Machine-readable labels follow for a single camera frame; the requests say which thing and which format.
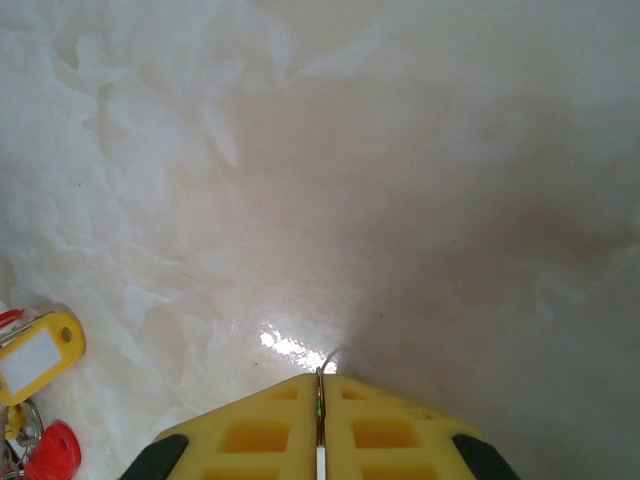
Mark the red key tag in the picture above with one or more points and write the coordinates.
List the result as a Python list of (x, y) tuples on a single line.
[(52, 450)]

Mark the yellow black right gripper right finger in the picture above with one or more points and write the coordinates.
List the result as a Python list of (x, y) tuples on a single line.
[(340, 415)]

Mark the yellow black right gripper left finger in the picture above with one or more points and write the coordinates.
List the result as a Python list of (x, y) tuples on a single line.
[(300, 415)]

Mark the key with yellow cap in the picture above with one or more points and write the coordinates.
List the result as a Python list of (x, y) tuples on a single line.
[(15, 420)]

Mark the yellow key tag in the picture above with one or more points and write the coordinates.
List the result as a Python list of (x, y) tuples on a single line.
[(30, 365)]

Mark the key with red tag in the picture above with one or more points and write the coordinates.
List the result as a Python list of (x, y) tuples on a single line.
[(10, 317)]

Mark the key with green tag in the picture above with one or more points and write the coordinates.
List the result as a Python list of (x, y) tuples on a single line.
[(320, 462)]

